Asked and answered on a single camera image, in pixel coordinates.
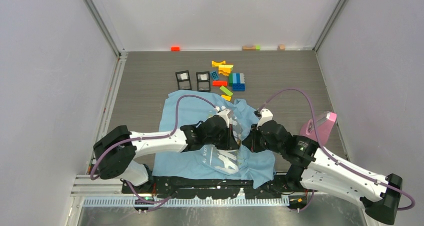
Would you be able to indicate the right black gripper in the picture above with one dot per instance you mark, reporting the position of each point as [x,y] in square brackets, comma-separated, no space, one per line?
[251,141]

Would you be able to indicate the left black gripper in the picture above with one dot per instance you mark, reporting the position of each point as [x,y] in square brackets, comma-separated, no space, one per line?
[230,143]

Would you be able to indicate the light blue printed t-shirt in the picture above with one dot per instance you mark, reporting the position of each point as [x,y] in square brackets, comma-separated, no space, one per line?
[212,153]

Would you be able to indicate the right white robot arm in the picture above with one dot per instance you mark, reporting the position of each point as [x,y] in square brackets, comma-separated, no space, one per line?
[315,168]

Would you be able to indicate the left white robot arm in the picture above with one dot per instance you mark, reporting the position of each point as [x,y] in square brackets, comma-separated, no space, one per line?
[116,152]

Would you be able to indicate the right black brooch box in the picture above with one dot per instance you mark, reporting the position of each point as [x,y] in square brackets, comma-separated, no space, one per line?
[203,81]

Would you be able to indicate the black brooch box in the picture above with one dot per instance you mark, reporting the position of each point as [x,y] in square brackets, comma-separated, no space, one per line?
[203,81]
[183,80]

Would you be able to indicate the left black brooch box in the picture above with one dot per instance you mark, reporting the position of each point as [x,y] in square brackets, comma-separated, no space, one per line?
[183,80]

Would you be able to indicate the yellow small block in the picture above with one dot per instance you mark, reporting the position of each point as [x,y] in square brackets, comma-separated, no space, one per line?
[227,98]

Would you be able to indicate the lime green long block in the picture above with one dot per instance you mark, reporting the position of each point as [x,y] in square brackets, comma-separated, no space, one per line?
[226,91]

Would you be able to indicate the red flat block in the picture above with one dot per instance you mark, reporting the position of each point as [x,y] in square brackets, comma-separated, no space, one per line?
[219,83]

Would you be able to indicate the pink white object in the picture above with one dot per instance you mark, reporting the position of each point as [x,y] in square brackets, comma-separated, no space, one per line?
[324,125]

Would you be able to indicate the multicolour brick stack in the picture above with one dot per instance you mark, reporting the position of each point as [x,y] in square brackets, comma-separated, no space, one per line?
[237,82]

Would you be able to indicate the blue figure-eight block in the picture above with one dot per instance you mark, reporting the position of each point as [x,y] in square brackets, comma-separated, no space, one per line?
[214,75]

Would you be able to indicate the yellow arch block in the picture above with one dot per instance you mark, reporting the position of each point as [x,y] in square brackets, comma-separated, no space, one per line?
[217,64]

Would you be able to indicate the tan arch wooden block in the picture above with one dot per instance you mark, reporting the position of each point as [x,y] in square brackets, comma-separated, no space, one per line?
[249,47]

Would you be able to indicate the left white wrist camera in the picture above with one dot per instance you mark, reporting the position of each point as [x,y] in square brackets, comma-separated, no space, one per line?
[228,116]

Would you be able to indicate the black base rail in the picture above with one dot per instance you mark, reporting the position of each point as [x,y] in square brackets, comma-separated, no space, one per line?
[216,189]

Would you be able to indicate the red block by wall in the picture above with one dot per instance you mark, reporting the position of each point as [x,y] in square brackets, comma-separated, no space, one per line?
[175,48]

